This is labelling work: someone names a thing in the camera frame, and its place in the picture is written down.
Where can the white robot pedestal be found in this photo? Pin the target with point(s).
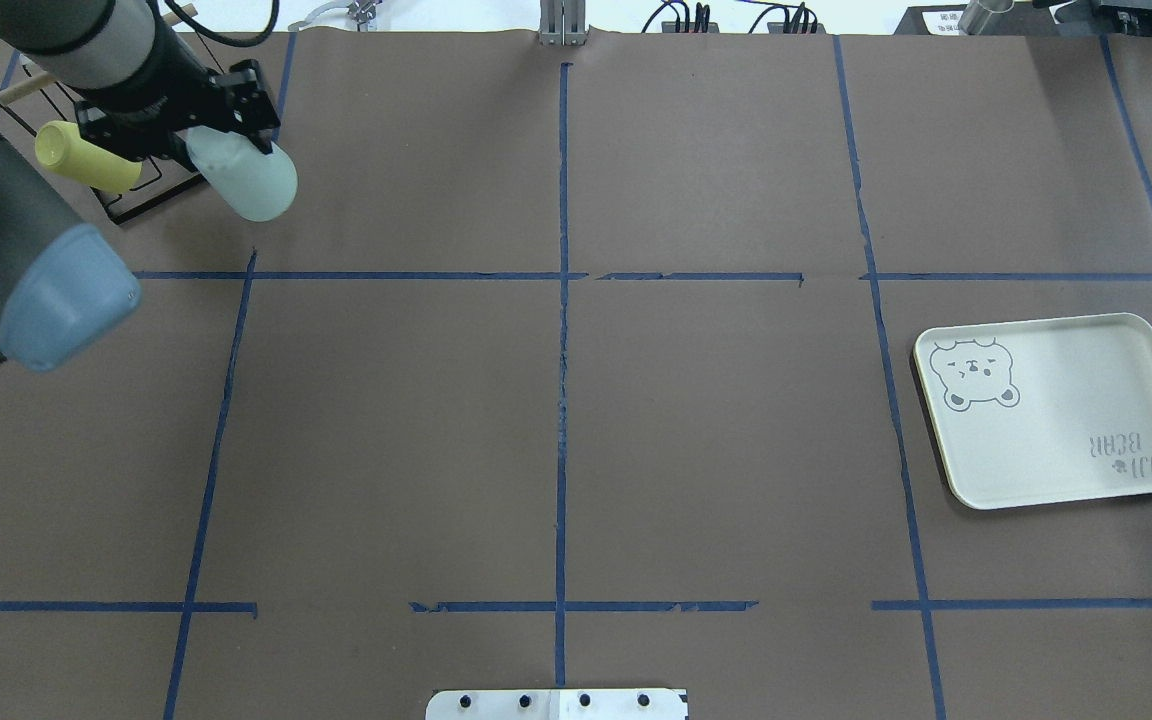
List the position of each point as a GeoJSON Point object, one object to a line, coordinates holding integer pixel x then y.
{"type": "Point", "coordinates": [559, 703]}

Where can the aluminium frame post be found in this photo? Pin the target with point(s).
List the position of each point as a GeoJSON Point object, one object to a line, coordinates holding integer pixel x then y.
{"type": "Point", "coordinates": [563, 23]}

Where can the black wire cup rack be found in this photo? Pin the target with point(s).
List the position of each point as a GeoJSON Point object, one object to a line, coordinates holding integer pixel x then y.
{"type": "Point", "coordinates": [134, 84]}

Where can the small metal cup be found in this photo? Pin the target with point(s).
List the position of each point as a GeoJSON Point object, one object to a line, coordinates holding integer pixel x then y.
{"type": "Point", "coordinates": [983, 17]}

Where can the white bear tray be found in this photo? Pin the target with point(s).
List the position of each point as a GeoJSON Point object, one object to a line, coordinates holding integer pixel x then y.
{"type": "Point", "coordinates": [1044, 411]}

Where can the yellow cup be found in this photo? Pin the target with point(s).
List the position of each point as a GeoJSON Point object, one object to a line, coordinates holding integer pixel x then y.
{"type": "Point", "coordinates": [61, 149]}

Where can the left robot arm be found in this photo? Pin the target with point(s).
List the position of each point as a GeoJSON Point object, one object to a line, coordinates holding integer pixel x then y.
{"type": "Point", "coordinates": [62, 285]}

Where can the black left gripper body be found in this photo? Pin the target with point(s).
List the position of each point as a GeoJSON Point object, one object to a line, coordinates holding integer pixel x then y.
{"type": "Point", "coordinates": [158, 92]}

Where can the pale green cup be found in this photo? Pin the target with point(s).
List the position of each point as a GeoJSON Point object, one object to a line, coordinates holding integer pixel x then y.
{"type": "Point", "coordinates": [258, 186]}

